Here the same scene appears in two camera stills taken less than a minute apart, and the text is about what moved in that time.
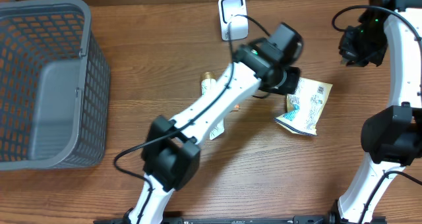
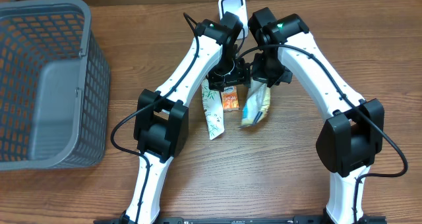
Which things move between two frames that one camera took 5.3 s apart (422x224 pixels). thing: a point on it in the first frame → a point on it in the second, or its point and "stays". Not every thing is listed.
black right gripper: [351, 51] → [258, 74]
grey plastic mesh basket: [55, 85] stays
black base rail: [235, 220] stays
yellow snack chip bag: [305, 106] → [257, 103]
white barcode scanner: [233, 9] stays
